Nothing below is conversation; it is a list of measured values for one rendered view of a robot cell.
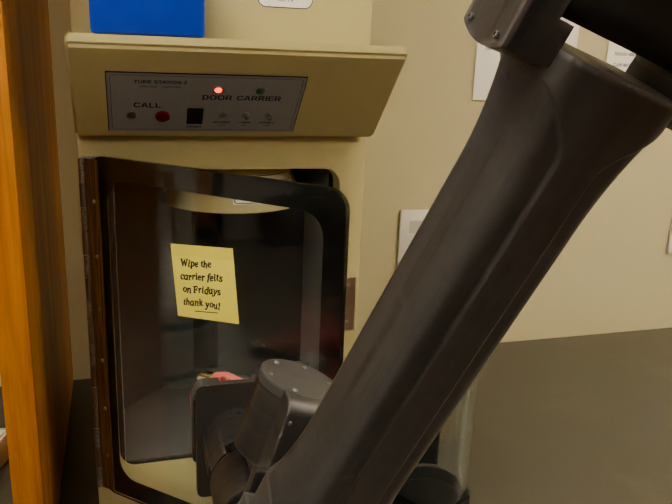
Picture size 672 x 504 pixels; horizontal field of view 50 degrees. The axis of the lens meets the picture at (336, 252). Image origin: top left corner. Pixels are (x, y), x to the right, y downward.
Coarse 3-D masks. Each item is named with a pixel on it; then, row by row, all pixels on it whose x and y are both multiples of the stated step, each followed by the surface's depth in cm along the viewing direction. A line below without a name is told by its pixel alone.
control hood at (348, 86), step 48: (96, 48) 63; (144, 48) 64; (192, 48) 65; (240, 48) 66; (288, 48) 67; (336, 48) 68; (384, 48) 70; (96, 96) 68; (336, 96) 74; (384, 96) 75
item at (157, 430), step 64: (128, 192) 72; (192, 192) 69; (256, 192) 65; (320, 192) 62; (128, 256) 74; (256, 256) 67; (320, 256) 64; (128, 320) 77; (192, 320) 72; (256, 320) 69; (320, 320) 65; (128, 384) 79; (192, 384) 74; (128, 448) 81
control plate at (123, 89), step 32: (128, 96) 68; (160, 96) 69; (192, 96) 70; (224, 96) 71; (256, 96) 72; (288, 96) 73; (128, 128) 73; (160, 128) 73; (192, 128) 74; (224, 128) 75; (256, 128) 76; (288, 128) 77
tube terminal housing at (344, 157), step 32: (224, 0) 75; (256, 0) 76; (320, 0) 78; (352, 0) 79; (224, 32) 76; (256, 32) 77; (288, 32) 78; (320, 32) 79; (352, 32) 80; (160, 160) 78; (192, 160) 79; (224, 160) 80; (256, 160) 81; (288, 160) 82; (320, 160) 83; (352, 160) 84; (352, 192) 85; (352, 224) 86; (352, 256) 88
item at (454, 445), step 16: (464, 400) 85; (464, 416) 85; (448, 432) 85; (464, 432) 86; (432, 448) 86; (448, 448) 86; (464, 448) 87; (432, 464) 86; (448, 464) 86; (464, 464) 88; (416, 480) 87; (432, 480) 87; (448, 480) 87; (464, 480) 89; (416, 496) 88; (432, 496) 87; (448, 496) 88
